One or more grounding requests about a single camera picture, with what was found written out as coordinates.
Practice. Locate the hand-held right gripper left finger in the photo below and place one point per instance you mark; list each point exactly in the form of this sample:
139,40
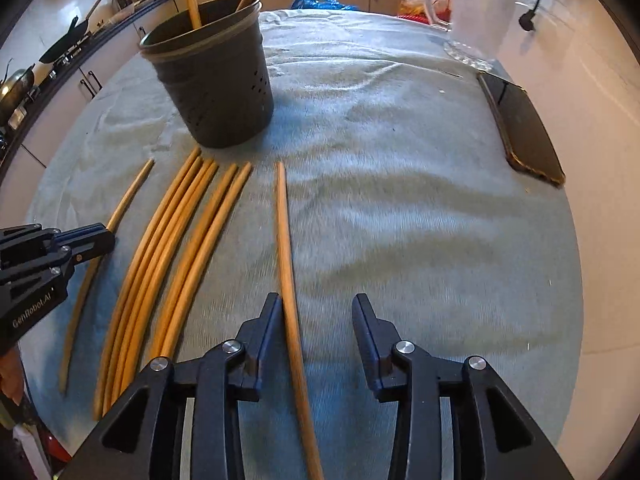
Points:
270,325

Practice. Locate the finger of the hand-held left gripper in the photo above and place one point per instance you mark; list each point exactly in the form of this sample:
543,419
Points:
95,249
80,231

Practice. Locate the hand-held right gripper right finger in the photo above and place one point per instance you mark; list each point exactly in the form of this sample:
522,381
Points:
362,340

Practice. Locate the dark grey utensil holder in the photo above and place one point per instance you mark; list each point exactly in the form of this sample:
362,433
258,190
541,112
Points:
220,90

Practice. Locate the person's left hand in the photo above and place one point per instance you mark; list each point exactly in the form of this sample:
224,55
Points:
10,375

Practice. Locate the grey towel table cover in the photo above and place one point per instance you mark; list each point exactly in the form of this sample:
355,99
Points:
400,235

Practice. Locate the metal wok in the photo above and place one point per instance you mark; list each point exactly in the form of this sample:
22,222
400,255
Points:
17,85

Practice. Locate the black frying pan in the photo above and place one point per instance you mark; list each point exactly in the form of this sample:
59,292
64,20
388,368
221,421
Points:
65,42

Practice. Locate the black smartphone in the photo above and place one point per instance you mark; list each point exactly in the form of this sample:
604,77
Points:
527,130

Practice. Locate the blue plastic bag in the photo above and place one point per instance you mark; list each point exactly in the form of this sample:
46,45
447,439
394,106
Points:
320,1

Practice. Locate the orange plastic bag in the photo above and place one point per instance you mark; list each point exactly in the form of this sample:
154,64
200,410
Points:
415,7

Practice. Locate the clear glass pitcher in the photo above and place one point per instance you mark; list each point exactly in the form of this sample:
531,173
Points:
475,15

